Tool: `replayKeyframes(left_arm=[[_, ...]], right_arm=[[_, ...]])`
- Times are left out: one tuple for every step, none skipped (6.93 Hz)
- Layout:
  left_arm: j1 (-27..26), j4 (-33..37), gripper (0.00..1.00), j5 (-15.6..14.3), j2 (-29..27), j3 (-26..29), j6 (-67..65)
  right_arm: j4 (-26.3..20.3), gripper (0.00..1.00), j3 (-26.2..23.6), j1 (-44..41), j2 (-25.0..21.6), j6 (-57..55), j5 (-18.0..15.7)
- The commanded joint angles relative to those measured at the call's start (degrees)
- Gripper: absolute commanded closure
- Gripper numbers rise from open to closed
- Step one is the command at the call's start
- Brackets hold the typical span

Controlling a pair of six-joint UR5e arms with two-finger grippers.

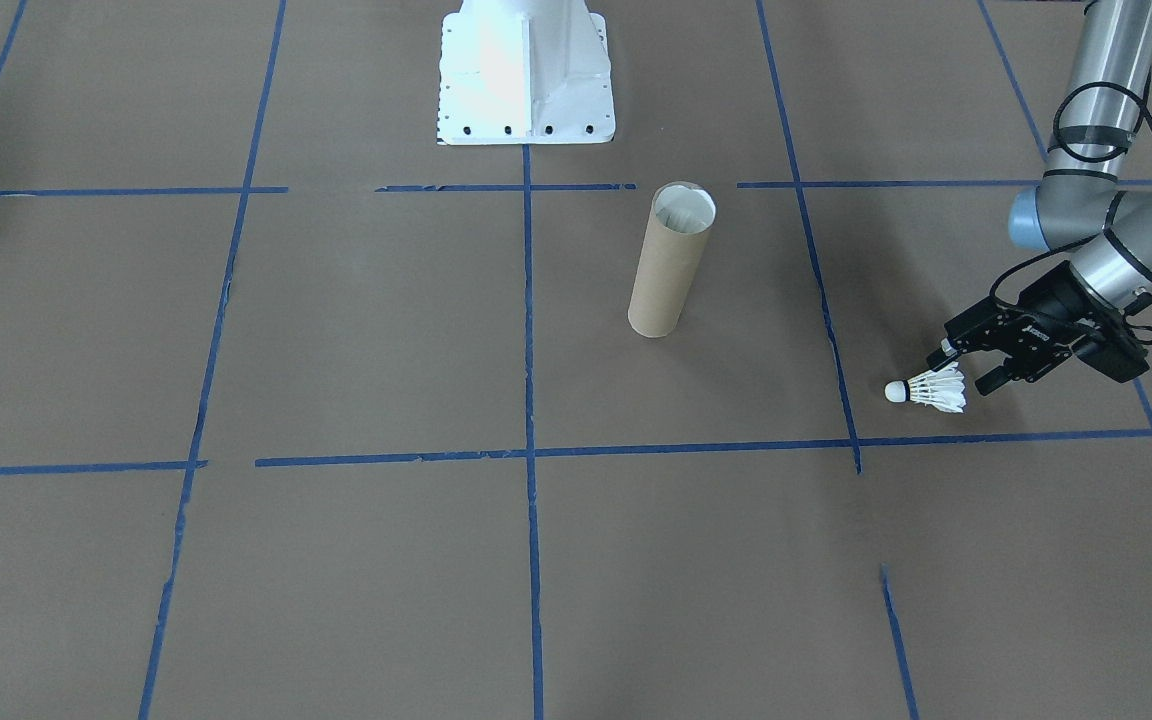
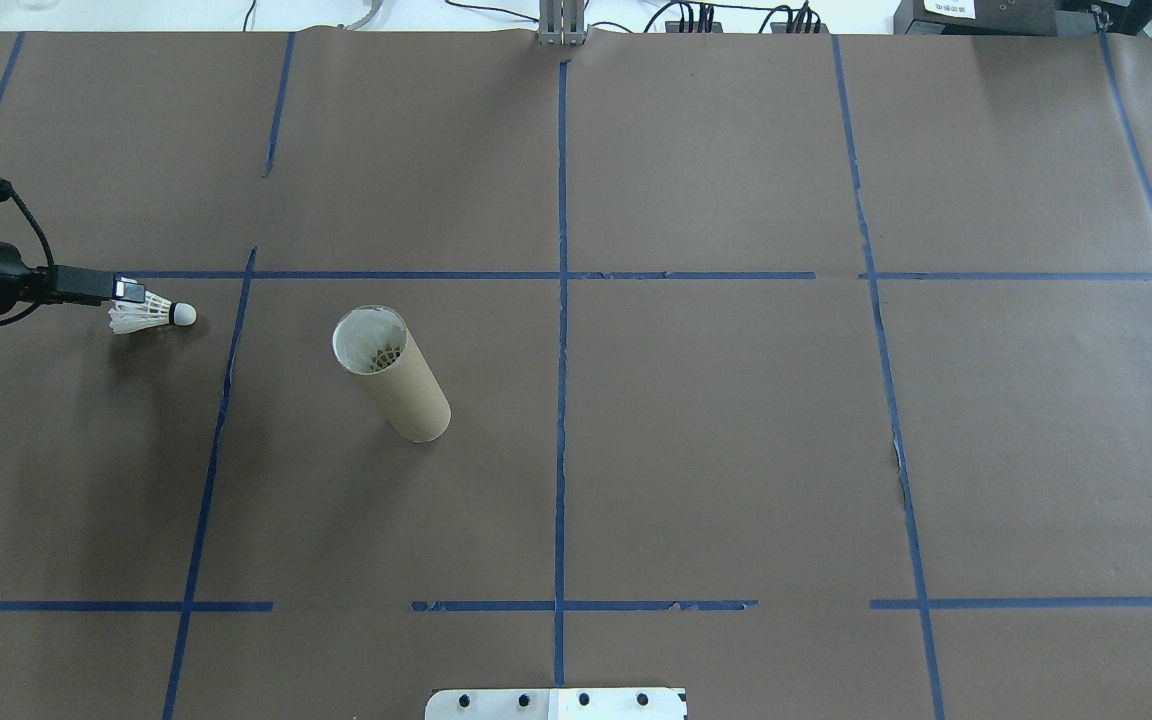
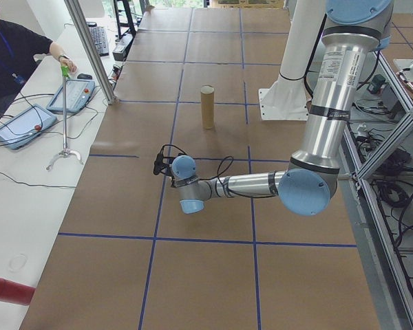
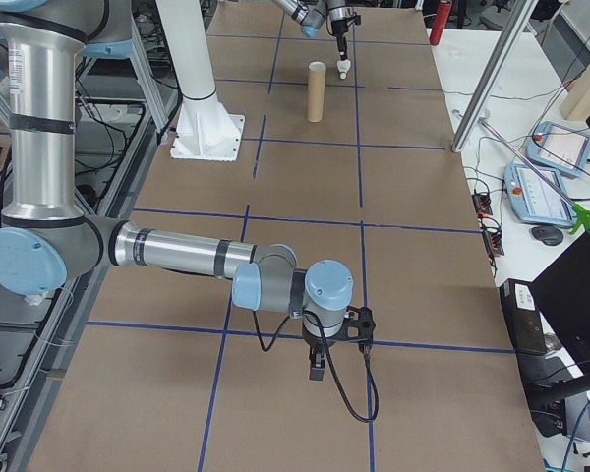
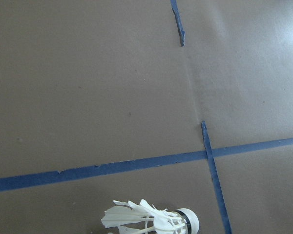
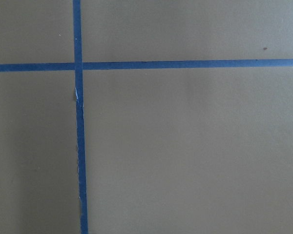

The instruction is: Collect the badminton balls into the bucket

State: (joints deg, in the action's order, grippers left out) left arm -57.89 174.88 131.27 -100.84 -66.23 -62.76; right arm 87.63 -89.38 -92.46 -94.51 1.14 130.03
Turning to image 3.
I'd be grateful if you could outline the black box with label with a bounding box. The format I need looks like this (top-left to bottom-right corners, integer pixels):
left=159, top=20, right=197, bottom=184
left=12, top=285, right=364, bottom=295
left=112, top=35, right=134, bottom=62

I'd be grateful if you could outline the black pendant cable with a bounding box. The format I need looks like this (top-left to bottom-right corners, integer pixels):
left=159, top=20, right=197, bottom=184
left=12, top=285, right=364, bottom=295
left=64, top=109, right=101, bottom=140

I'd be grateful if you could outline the black metal rack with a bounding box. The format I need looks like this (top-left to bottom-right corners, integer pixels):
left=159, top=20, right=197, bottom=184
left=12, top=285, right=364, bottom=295
left=112, top=0, right=139, bottom=39

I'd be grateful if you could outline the blue-grey teach pendant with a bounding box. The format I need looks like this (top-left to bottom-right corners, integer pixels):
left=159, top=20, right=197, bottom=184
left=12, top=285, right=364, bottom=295
left=46, top=78, right=96, bottom=116
left=0, top=103, right=59, bottom=151

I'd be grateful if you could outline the white desk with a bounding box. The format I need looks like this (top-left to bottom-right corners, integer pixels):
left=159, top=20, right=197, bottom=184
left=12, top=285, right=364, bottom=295
left=0, top=23, right=125, bottom=330

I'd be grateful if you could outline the clear plastic ring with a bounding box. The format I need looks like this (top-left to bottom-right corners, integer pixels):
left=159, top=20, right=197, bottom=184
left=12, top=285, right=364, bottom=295
left=8, top=253, right=30, bottom=273

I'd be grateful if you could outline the person in black shirt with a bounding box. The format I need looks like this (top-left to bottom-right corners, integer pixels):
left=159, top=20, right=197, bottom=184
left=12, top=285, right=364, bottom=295
left=0, top=0, right=55, bottom=118

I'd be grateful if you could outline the person's bare hand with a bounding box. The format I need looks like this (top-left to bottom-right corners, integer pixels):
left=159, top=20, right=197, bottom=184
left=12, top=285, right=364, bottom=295
left=59, top=57, right=78, bottom=74

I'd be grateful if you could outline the black keyboard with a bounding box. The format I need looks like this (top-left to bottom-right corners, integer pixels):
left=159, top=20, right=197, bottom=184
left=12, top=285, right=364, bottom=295
left=87, top=25, right=110, bottom=58

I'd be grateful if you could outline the silver reacher grabber green handle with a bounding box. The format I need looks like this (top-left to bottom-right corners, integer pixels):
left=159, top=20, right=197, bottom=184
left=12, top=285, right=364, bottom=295
left=45, top=64, right=85, bottom=172

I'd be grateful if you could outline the black upper arm cable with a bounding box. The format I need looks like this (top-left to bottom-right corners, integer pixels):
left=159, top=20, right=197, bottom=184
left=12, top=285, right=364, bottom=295
left=303, top=16, right=328, bottom=99

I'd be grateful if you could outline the red tube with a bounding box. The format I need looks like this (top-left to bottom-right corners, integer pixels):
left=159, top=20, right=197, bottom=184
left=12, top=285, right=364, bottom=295
left=0, top=275, right=36, bottom=307

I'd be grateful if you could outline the brown cardboard tube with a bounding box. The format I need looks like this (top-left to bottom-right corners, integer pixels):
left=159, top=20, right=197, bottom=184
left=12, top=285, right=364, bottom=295
left=200, top=85, right=217, bottom=131

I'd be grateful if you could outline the black cable bundle in frame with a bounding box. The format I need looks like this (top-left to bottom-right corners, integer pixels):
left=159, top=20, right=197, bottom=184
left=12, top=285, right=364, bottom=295
left=370, top=177, right=413, bottom=250

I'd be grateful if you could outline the aluminium profile post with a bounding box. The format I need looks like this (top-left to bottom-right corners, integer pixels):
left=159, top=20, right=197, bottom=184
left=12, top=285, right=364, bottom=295
left=63, top=0, right=118, bottom=106

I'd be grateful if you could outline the V-shaped metal bar frame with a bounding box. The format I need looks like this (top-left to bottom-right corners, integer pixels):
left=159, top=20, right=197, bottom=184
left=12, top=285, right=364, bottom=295
left=340, top=51, right=413, bottom=330

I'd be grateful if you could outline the person's bare forearm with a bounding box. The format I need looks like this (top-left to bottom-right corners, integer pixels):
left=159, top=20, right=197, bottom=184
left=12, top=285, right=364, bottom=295
left=50, top=43, right=68, bottom=63

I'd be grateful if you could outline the green motor device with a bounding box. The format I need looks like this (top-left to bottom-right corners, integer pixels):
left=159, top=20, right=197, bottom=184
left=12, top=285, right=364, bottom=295
left=369, top=74, right=387, bottom=96

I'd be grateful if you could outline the black desk cable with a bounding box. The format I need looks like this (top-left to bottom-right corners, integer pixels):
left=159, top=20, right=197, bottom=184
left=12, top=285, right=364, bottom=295
left=0, top=164, right=77, bottom=190

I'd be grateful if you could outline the black forearm cable loop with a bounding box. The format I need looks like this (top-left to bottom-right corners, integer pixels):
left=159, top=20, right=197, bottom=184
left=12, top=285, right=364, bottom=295
left=215, top=155, right=235, bottom=181

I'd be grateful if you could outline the black power adapter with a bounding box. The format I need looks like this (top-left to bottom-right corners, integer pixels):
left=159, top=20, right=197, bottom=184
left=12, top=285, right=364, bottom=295
left=388, top=150, right=413, bottom=166

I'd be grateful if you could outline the white square base plate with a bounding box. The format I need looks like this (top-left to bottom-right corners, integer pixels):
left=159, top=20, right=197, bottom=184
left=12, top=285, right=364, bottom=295
left=392, top=58, right=413, bottom=84

